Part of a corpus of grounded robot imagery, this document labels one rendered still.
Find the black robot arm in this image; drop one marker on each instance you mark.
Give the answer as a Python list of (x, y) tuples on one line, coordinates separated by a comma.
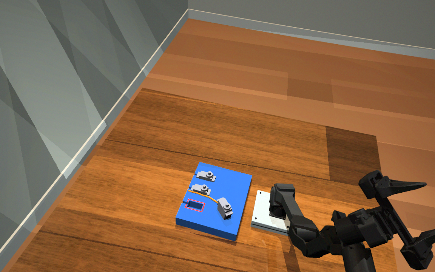
[(340, 239)]

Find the blue flat plate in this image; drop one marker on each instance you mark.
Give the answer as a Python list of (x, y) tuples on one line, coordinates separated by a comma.
[(200, 213)]

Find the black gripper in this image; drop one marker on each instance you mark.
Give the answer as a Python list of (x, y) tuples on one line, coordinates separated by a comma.
[(417, 250)]

